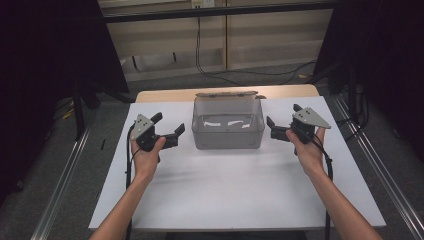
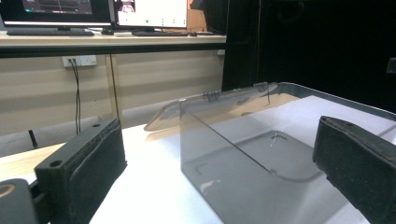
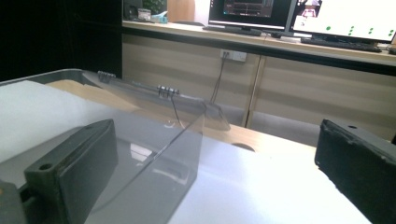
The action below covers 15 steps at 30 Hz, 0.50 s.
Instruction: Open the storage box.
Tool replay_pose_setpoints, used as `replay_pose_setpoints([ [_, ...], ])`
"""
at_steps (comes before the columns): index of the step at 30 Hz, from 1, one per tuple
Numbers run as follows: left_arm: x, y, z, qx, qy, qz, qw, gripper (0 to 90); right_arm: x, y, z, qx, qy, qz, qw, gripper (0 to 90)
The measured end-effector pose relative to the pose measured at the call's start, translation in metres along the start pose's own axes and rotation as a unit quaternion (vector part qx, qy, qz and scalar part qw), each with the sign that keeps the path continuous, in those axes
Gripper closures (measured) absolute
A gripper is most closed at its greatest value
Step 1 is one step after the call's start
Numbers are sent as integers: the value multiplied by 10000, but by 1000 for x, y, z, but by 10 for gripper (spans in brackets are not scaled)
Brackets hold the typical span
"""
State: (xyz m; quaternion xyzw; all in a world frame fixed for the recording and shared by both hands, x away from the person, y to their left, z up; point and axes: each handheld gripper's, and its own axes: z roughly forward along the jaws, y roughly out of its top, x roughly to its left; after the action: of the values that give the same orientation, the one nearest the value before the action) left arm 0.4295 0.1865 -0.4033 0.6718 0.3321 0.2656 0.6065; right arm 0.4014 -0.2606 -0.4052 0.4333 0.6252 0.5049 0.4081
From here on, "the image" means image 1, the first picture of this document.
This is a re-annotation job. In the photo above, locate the black curtain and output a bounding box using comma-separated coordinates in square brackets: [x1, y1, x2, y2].
[0, 0, 130, 204]
[313, 0, 424, 163]

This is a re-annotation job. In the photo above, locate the person's left hand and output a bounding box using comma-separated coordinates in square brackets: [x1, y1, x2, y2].
[130, 136, 167, 183]

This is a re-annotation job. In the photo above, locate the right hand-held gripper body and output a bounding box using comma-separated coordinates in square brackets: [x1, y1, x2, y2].
[288, 107, 332, 145]

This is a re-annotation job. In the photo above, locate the beige wooden counter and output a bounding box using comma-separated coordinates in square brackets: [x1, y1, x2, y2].
[97, 0, 335, 83]

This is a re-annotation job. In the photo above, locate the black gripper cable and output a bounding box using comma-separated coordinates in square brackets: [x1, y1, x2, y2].
[124, 123, 138, 240]
[311, 133, 335, 240]

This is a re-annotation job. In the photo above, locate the black metal stand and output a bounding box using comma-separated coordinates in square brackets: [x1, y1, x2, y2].
[71, 79, 102, 142]
[328, 62, 368, 135]

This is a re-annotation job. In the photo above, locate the white wall socket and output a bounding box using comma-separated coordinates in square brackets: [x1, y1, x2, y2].
[191, 0, 216, 9]

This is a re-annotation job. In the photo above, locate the black power cable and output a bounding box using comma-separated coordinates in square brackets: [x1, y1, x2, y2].
[194, 15, 318, 86]

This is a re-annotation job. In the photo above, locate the wooden table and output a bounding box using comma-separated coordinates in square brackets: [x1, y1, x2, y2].
[135, 83, 320, 104]

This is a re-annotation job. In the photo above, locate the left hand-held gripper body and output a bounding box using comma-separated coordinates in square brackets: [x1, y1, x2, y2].
[129, 113, 162, 153]

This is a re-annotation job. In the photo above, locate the person's right hand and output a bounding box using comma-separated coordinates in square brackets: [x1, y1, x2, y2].
[285, 127, 330, 178]

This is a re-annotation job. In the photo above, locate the transparent grey plastic storage box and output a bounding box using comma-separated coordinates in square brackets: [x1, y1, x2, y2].
[191, 90, 268, 151]

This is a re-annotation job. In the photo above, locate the metal floor rail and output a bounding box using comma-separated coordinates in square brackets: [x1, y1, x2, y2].
[332, 94, 424, 240]
[30, 113, 98, 240]

